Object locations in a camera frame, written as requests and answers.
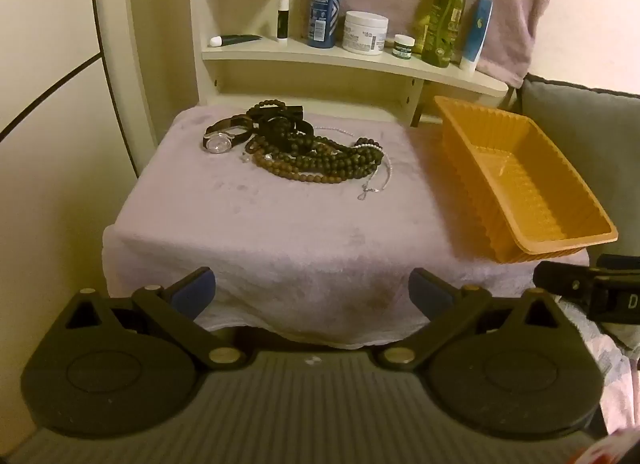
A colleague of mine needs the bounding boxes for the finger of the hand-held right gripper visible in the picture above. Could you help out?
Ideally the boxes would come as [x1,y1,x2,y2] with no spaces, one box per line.
[532,261,601,306]

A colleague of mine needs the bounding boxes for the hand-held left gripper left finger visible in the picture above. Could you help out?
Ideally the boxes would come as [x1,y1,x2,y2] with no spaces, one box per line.
[62,267,248,370]

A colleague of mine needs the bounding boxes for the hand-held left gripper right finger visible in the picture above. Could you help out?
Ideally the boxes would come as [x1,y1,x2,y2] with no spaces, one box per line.
[377,267,563,370]

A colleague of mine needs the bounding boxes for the orange plastic tray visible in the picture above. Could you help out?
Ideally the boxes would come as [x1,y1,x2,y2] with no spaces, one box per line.
[432,95,619,265]

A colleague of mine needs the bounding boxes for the silver chain necklace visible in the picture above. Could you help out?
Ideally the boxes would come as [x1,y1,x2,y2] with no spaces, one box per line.
[310,125,394,201]

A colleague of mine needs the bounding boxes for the silver-faced wristwatch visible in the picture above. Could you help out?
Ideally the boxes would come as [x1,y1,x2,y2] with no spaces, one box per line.
[202,116,251,154]

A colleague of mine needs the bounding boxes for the brown bead necklace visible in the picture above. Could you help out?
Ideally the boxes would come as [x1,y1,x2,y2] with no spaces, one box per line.
[244,137,386,186]

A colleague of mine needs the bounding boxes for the dark green bead necklace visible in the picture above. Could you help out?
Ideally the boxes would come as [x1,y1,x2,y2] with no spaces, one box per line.
[265,134,383,170]

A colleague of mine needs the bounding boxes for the lavender fleece blanket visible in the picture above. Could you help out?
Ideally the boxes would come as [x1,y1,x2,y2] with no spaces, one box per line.
[101,104,591,350]

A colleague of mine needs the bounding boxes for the grey cushion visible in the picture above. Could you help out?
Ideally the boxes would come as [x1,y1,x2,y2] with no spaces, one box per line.
[515,73,640,265]

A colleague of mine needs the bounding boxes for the small green-labelled jar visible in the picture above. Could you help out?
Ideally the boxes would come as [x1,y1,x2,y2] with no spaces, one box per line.
[392,34,417,60]

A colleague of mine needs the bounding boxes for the cream wooden shelf unit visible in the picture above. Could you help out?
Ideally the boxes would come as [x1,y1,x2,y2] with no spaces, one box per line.
[122,0,511,127]

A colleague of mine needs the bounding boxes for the black tube with white cap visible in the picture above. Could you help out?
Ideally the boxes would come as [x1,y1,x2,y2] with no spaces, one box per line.
[209,34,263,48]

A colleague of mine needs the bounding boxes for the blue and white tube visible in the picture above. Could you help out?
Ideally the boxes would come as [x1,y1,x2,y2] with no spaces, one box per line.
[459,0,494,72]

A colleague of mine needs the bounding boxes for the white cream jar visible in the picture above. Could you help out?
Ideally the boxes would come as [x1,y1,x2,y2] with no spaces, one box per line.
[343,11,390,55]

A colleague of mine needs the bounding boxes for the olive green spray bottle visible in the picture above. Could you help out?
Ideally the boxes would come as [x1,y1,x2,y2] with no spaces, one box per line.
[421,0,467,68]

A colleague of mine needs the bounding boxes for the black and white lip balm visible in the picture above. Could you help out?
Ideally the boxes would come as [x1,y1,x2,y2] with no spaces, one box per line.
[276,0,291,44]

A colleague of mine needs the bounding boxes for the dark bead bracelet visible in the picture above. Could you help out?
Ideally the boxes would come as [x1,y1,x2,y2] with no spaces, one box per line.
[245,99,301,120]

